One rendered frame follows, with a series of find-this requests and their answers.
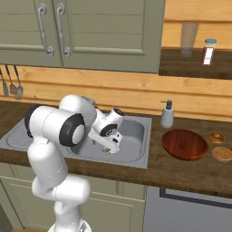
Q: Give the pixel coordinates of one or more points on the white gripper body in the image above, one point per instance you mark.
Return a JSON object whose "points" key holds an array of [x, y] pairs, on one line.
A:
{"points": [[104, 141]]}

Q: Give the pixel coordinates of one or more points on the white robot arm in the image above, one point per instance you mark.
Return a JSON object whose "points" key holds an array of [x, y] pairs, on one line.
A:
{"points": [[50, 157]]}

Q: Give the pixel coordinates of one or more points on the beige mushroom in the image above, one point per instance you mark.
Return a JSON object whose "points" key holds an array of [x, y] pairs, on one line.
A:
{"points": [[106, 150]]}

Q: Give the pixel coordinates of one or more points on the steel sink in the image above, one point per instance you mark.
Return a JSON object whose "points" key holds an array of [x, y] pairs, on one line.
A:
{"points": [[133, 142]]}

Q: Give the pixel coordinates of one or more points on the green base cupboard door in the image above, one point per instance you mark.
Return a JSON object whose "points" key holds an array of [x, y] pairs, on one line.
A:
{"points": [[111, 216], [18, 199]]}

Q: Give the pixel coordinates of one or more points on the brown wooden bowl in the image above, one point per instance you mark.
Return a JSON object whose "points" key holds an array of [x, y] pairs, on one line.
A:
{"points": [[185, 145]]}

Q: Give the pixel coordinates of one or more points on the green base cupboard panel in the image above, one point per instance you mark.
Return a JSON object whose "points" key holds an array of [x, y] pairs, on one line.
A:
{"points": [[120, 187]]}

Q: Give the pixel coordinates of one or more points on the grey soap dispenser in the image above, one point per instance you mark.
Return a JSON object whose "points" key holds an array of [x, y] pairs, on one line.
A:
{"points": [[167, 117]]}

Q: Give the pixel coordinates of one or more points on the hanging brown spatula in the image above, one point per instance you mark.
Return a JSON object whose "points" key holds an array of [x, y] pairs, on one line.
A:
{"points": [[11, 86]]}

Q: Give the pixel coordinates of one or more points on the grey dishwasher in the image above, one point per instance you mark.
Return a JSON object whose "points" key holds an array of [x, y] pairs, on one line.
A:
{"points": [[187, 213]]}

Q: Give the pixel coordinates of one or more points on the dark wooden shelf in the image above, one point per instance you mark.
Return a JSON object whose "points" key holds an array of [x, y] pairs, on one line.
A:
{"points": [[193, 68]]}

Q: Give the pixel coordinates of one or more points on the clear tall glass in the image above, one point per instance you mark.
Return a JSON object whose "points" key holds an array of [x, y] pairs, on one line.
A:
{"points": [[188, 39]]}

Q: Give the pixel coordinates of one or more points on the blue-lidded spice jar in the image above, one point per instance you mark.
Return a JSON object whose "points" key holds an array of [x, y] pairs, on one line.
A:
{"points": [[208, 53]]}

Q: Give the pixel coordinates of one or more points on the green wall cupboard door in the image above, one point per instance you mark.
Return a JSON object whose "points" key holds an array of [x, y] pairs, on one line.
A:
{"points": [[114, 33], [21, 30]]}

